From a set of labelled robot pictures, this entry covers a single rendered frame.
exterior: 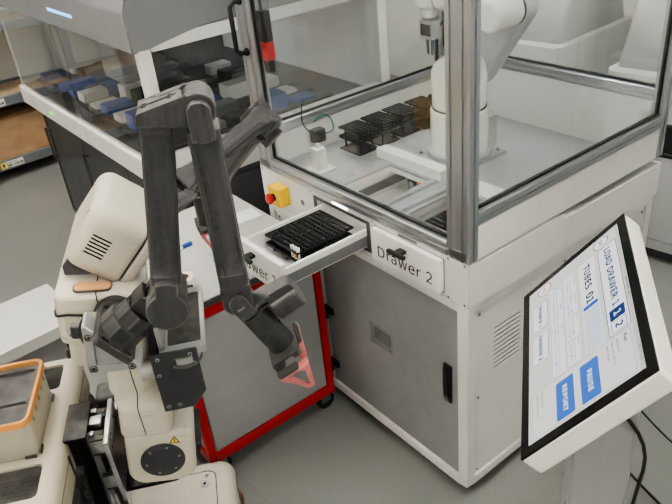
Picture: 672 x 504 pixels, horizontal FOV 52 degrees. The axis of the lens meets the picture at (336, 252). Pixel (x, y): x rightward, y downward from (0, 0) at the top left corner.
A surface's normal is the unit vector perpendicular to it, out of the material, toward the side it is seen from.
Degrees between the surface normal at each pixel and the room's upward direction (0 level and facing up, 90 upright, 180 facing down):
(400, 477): 0
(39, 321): 0
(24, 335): 0
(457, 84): 90
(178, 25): 90
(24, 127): 88
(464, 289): 90
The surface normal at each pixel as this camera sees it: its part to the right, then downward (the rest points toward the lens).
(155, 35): 0.62, 0.35
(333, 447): -0.10, -0.85
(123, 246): 0.20, 0.49
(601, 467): -0.23, 0.52
